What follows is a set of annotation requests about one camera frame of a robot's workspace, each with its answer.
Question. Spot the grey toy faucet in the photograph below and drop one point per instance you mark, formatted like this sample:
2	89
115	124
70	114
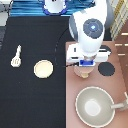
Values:
123	105

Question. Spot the cream slotted spatula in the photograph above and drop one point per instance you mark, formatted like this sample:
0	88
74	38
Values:
16	60

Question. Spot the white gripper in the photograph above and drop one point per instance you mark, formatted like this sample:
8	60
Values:
75	57

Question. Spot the black burner front right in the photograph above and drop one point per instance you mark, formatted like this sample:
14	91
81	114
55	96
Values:
106	69

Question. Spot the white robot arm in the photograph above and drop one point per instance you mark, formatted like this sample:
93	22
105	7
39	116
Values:
87	28

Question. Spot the cream round plate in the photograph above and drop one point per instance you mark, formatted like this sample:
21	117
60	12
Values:
43	68

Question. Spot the blue white robot base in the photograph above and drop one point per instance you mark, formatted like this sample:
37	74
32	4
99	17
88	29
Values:
54	7

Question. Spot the pink toy stove top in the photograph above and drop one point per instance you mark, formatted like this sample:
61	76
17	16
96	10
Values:
114	85

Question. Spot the pink toy pot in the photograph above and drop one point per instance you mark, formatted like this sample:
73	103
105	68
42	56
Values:
82	72

